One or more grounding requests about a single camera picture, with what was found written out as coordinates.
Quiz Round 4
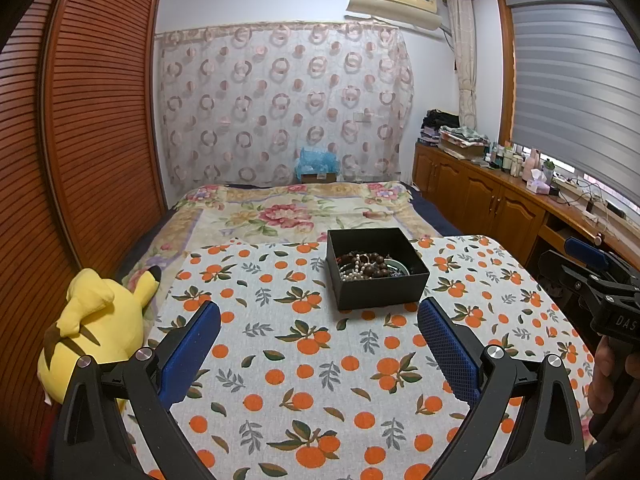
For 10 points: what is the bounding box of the pink tissue box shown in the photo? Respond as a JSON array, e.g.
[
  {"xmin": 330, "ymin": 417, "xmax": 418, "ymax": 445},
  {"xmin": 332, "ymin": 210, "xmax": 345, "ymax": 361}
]
[{"xmin": 525, "ymin": 167, "xmax": 552, "ymax": 196}]

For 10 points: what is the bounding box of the dark blue bed sheet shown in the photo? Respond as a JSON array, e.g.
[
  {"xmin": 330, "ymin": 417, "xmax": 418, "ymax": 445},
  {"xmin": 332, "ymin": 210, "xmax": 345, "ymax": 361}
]
[{"xmin": 400, "ymin": 182, "xmax": 466, "ymax": 239}]

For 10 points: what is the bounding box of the brown wooden bead bracelet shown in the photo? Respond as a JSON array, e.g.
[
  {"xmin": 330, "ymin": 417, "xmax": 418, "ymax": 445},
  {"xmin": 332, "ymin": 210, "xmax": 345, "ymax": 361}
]
[{"xmin": 362, "ymin": 255, "xmax": 397, "ymax": 280}]

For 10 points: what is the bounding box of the orange fruit print tablecloth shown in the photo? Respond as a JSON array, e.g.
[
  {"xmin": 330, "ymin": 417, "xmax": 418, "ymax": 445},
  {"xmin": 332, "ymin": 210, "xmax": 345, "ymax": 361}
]
[{"xmin": 117, "ymin": 234, "xmax": 598, "ymax": 480}]

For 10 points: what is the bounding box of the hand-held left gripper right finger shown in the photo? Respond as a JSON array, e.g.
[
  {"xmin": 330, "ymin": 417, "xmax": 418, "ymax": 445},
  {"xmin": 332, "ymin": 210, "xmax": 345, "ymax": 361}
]
[{"xmin": 416, "ymin": 297, "xmax": 587, "ymax": 480}]

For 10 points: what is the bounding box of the group of cosmetic bottles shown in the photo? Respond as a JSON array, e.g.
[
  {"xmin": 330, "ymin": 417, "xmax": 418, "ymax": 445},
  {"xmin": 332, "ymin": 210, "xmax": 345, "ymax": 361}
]
[{"xmin": 490, "ymin": 140, "xmax": 526, "ymax": 177}]

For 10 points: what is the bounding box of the cream window curtain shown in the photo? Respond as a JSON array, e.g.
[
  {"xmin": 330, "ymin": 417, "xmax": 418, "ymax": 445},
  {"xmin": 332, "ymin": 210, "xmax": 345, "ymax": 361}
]
[{"xmin": 446, "ymin": 0, "xmax": 478, "ymax": 128}]

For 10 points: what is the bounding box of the blue gauze bag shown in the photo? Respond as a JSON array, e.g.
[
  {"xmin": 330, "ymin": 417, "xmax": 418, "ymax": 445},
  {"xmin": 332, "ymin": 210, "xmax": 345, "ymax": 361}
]
[{"xmin": 295, "ymin": 147, "xmax": 341, "ymax": 183}]

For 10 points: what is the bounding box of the black square box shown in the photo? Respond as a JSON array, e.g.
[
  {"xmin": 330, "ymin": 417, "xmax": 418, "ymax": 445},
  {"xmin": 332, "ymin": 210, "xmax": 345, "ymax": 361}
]
[{"xmin": 326, "ymin": 227, "xmax": 431, "ymax": 312}]

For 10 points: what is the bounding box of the wooden cabinet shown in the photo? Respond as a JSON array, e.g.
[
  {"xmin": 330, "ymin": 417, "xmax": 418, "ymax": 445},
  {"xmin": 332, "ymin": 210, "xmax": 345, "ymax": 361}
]
[{"xmin": 412, "ymin": 141, "xmax": 616, "ymax": 268}]

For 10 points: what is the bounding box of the person's right hand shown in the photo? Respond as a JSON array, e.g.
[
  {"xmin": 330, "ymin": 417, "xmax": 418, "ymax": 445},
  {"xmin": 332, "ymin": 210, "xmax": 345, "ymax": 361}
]
[{"xmin": 587, "ymin": 335, "xmax": 619, "ymax": 416}]

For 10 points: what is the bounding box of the floral blanket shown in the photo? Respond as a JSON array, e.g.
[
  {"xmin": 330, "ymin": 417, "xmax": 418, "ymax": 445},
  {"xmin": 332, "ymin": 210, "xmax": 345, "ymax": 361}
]
[{"xmin": 120, "ymin": 182, "xmax": 416, "ymax": 306}]

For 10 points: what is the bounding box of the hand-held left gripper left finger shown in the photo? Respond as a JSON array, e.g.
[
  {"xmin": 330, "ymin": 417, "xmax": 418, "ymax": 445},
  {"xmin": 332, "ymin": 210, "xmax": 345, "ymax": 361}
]
[{"xmin": 50, "ymin": 301, "xmax": 222, "ymax": 480}]

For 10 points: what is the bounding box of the beige air conditioner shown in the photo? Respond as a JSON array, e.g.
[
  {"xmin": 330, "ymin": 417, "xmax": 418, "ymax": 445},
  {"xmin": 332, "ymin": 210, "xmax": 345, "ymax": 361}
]
[{"xmin": 346, "ymin": 0, "xmax": 445, "ymax": 33}]

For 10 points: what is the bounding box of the white pearl necklace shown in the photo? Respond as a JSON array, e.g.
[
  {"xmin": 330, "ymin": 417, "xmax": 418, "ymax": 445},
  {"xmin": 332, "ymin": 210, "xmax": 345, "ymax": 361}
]
[{"xmin": 339, "ymin": 256, "xmax": 373, "ymax": 282}]

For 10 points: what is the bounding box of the grey window blind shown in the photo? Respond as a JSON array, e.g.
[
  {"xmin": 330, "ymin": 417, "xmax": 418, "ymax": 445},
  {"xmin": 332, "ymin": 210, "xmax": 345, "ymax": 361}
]
[{"xmin": 507, "ymin": 0, "xmax": 640, "ymax": 188}]

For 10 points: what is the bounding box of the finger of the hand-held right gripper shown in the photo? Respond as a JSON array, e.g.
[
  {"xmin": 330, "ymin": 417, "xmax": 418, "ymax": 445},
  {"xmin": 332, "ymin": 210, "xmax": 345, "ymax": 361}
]
[
  {"xmin": 564, "ymin": 236, "xmax": 612, "ymax": 274},
  {"xmin": 539, "ymin": 250, "xmax": 592, "ymax": 312}
]

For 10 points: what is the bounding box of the yellow plush toy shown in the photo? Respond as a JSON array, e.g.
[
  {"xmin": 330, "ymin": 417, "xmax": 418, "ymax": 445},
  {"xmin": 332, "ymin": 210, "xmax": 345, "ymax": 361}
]
[{"xmin": 39, "ymin": 266, "xmax": 162, "ymax": 406}]

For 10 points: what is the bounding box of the brown slatted wardrobe door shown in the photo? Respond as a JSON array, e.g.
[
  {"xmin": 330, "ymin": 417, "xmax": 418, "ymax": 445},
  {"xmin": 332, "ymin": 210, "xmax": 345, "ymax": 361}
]
[{"xmin": 0, "ymin": 0, "xmax": 168, "ymax": 461}]

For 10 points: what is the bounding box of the stack of folded clothes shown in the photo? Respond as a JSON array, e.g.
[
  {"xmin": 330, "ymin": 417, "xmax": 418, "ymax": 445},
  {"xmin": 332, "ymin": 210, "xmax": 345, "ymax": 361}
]
[{"xmin": 419, "ymin": 108, "xmax": 491, "ymax": 158}]

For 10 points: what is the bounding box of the sheer curtain with circles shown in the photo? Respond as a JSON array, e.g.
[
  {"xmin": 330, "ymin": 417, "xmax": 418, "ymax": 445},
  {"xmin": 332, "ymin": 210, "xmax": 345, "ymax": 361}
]
[{"xmin": 155, "ymin": 22, "xmax": 416, "ymax": 188}]

